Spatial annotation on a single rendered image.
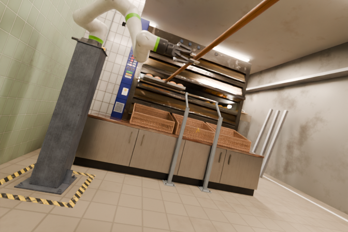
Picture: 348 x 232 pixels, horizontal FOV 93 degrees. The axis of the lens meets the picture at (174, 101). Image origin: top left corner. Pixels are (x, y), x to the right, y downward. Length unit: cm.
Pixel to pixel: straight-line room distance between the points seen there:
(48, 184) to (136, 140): 88
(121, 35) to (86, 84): 141
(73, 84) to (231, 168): 211
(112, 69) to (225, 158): 205
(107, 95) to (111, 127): 69
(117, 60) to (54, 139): 149
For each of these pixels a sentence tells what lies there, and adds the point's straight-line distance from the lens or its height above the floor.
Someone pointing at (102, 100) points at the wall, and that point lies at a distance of 262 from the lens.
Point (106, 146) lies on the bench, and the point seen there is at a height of 27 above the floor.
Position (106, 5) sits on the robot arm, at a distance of 144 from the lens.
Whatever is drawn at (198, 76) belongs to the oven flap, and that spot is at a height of 157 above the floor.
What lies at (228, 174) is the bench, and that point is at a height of 23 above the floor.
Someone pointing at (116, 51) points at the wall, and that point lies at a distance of 273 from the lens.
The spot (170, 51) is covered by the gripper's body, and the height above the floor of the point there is 117.
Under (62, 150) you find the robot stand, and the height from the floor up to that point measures 30.
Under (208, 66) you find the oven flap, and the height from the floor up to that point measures 179.
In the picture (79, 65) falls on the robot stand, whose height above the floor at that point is 100.
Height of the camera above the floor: 76
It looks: 6 degrees up
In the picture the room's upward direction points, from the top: 15 degrees clockwise
